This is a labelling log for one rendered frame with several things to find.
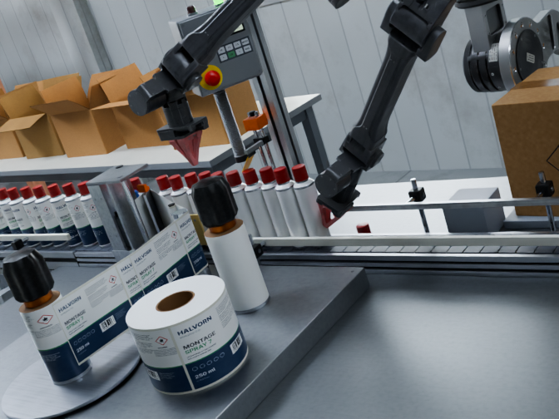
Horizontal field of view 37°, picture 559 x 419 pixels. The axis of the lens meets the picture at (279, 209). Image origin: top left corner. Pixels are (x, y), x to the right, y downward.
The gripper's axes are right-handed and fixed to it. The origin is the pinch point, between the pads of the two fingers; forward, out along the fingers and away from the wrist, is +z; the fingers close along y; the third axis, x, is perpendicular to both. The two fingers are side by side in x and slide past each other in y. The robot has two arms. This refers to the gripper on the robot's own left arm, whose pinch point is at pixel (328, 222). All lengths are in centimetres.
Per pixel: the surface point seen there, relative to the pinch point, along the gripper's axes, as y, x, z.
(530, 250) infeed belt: 3, 42, -27
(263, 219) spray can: 2.2, -15.2, 9.2
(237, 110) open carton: -123, -97, 84
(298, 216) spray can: 2.0, -6.9, 1.9
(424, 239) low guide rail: 4.4, 22.9, -15.2
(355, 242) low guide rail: 4.4, 9.3, -3.6
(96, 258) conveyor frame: 6, -62, 59
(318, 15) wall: -259, -136, 100
